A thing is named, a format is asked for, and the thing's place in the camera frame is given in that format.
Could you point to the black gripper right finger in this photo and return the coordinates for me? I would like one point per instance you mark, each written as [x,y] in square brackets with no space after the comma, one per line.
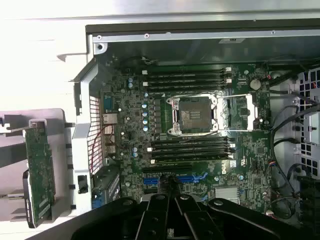
[190,220]

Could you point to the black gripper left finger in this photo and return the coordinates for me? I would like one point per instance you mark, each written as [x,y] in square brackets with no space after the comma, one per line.
[155,220]

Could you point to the blue expansion slot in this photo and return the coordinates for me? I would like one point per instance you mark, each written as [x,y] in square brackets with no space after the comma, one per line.
[187,179]

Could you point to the silver finned chipset heatsink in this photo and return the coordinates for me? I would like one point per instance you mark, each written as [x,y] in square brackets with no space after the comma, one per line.
[226,196]

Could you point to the long black expansion slot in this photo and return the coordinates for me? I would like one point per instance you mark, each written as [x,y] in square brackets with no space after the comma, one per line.
[167,167]

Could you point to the black RAM slot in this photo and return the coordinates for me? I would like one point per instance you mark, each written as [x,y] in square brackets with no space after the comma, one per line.
[190,142]
[190,148]
[190,158]
[190,153]
[185,87]
[185,70]
[185,81]
[185,75]

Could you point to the green motherboard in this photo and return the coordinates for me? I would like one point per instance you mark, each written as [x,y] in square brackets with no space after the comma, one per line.
[135,120]

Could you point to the CPU socket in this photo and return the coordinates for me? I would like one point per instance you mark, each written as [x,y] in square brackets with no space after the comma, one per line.
[192,115]

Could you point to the silver socket cover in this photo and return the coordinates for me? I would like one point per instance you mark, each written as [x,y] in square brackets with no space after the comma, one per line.
[221,112]

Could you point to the open black PC case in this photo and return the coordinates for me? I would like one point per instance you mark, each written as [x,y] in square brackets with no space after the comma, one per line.
[82,112]

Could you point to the grey printed parts rack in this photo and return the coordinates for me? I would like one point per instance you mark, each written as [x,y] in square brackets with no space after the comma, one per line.
[60,117]

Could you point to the silver coin battery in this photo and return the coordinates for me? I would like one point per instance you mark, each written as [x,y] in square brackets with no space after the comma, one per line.
[255,84]

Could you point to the perforated metal disk bay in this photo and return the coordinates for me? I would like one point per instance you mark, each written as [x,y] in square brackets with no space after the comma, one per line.
[312,125]

